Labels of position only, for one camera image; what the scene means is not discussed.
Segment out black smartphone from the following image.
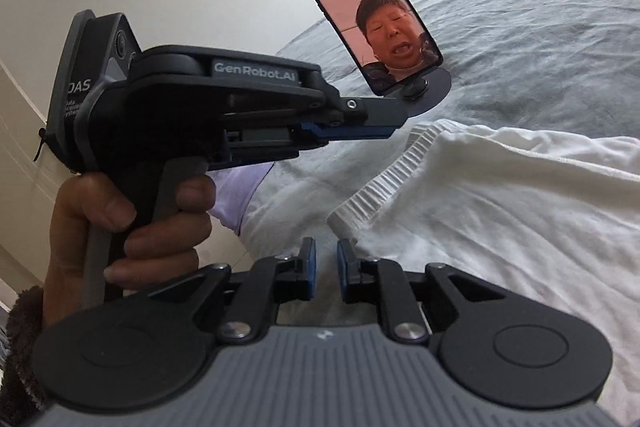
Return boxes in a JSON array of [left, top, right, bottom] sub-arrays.
[[314, 0, 444, 96]]

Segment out grey bed sheet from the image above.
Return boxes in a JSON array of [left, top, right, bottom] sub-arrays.
[[240, 0, 640, 327]]

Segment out purple garment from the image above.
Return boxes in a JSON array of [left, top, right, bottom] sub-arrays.
[[207, 162, 273, 235]]

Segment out person left hand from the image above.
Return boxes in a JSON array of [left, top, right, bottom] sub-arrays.
[[41, 171, 219, 327]]

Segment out round phone stand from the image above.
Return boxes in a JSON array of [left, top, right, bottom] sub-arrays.
[[395, 67, 451, 117]]

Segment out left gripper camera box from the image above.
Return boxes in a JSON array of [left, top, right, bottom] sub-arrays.
[[43, 10, 141, 172]]

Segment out white long pants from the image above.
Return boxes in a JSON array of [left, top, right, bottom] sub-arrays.
[[328, 120, 639, 424]]

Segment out left dark fleece sleeve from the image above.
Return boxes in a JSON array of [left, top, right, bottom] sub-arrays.
[[1, 286, 47, 426]]

